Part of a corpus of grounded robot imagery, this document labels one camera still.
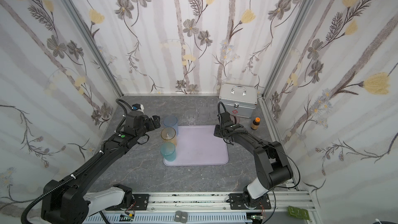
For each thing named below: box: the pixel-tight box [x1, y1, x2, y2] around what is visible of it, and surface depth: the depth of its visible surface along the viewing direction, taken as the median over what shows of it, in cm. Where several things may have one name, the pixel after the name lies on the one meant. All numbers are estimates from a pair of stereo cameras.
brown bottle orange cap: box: [250, 117, 261, 131], surface depth 99 cm
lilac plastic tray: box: [163, 125, 230, 167], surface depth 92 cm
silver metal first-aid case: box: [218, 82, 258, 119], surface depth 103 cm
